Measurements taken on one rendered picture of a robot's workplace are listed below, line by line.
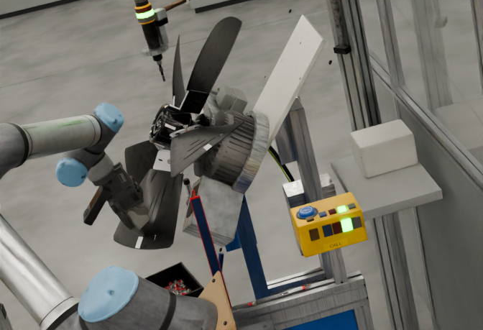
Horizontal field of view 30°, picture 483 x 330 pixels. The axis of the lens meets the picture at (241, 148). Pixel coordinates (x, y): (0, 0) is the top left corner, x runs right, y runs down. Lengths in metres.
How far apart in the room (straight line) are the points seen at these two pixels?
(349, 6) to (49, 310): 1.44
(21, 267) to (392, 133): 1.31
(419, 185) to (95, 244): 2.35
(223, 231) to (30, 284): 0.76
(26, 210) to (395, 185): 3.00
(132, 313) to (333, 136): 3.47
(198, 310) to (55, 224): 3.27
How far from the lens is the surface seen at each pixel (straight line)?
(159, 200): 2.47
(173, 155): 2.30
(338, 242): 2.19
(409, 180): 2.69
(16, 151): 1.88
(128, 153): 2.81
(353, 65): 2.89
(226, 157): 2.47
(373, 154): 2.70
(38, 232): 4.97
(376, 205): 2.59
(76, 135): 2.05
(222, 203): 2.48
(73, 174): 2.20
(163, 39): 2.36
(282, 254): 4.10
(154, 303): 1.72
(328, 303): 2.31
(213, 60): 2.50
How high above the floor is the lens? 2.15
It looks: 24 degrees down
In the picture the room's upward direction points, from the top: 14 degrees counter-clockwise
